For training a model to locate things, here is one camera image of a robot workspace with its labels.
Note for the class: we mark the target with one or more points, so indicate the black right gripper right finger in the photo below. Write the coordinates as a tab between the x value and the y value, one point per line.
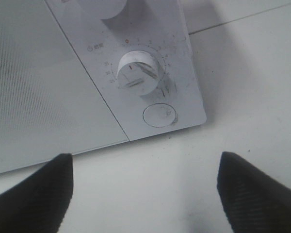
252	201

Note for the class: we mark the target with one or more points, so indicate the white upper power knob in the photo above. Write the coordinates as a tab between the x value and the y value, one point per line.
94	10

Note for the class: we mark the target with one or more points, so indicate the white lower timer knob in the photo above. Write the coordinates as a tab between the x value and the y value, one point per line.
139	72

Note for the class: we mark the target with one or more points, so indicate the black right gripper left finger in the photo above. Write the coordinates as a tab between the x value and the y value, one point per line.
39	203

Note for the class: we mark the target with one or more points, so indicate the white microwave oven body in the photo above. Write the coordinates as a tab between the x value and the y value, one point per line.
156	26

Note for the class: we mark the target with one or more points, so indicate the round white door button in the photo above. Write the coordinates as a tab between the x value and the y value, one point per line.
159	115

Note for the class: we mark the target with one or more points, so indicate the white microwave door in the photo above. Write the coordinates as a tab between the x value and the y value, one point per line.
48	103

